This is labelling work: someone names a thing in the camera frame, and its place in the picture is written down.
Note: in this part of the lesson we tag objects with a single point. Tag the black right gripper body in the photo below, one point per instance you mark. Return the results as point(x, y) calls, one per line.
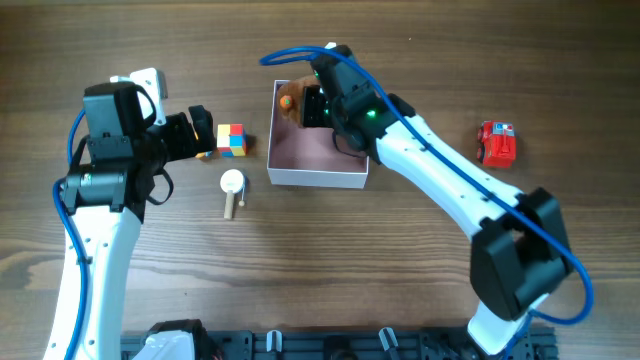
point(337, 111)

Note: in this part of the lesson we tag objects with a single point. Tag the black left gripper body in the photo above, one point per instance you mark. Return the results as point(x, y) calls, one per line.
point(177, 140)

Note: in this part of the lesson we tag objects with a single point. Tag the brown plush toy with carrot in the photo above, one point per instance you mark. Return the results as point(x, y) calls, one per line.
point(290, 98)

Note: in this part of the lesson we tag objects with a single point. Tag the orange blue duck toy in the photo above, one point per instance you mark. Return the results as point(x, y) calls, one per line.
point(204, 155)

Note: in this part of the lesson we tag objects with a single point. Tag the colourful puzzle cube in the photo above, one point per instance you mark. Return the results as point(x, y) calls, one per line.
point(231, 140)

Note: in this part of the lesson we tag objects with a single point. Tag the white wooden rattle drum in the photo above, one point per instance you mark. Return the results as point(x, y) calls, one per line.
point(232, 182)

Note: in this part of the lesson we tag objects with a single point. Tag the red toy fire truck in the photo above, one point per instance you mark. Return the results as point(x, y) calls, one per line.
point(497, 144)

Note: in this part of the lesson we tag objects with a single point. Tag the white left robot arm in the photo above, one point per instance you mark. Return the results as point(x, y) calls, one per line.
point(101, 203)

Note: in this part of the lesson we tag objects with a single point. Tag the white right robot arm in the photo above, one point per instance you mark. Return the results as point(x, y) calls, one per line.
point(519, 246)

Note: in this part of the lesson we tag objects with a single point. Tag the white box pink interior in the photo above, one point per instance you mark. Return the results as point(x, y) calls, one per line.
point(308, 156)

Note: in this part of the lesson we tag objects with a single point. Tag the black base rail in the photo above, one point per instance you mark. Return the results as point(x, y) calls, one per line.
point(428, 343)

